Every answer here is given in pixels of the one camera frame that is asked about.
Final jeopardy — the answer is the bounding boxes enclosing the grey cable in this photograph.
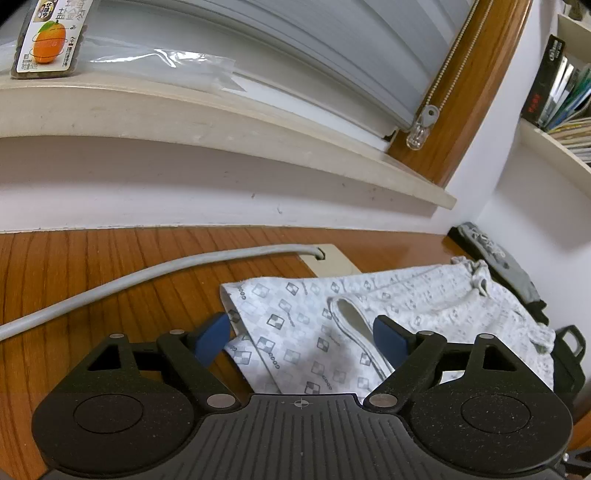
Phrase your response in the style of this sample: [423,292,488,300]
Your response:
[0,244,327,343]

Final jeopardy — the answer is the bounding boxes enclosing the beige cable outlet plate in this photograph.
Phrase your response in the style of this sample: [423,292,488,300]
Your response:
[297,243,359,278]

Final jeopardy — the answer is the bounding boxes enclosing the beige window sill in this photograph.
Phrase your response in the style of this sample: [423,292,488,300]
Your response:
[0,76,458,232]

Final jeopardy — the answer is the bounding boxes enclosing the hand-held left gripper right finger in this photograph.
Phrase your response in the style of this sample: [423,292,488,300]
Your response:
[365,315,516,410]

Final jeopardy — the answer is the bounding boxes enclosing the clear blind cord pull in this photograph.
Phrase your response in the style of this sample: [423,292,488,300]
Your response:
[406,103,440,150]

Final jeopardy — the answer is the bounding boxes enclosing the row of upright books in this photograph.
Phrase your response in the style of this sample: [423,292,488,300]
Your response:
[520,32,591,133]

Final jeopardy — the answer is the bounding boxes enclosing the jar with orange label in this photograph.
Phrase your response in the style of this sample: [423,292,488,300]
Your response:
[10,0,94,80]

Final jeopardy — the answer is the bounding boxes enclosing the grey window blind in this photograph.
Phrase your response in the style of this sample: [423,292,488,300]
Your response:
[87,0,482,140]

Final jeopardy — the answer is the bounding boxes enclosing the black bag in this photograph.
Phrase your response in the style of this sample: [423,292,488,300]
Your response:
[551,324,588,408]

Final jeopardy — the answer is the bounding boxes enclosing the beaded blind cord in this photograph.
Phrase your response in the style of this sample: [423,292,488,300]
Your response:
[422,0,493,112]

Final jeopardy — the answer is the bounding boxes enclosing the wooden window frame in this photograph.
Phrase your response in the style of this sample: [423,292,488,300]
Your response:
[385,0,535,188]

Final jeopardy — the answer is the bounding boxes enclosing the white checker-print shirt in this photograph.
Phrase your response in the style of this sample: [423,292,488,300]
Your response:
[219,257,558,398]

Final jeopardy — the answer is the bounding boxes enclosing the cream bookshelf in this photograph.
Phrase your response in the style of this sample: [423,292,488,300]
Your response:
[493,11,591,251]

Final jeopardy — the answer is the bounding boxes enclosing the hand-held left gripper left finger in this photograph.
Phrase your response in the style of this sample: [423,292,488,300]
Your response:
[86,312,242,412]

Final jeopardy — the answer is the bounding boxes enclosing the clear plastic bag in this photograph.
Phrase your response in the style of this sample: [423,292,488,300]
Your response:
[0,34,246,94]

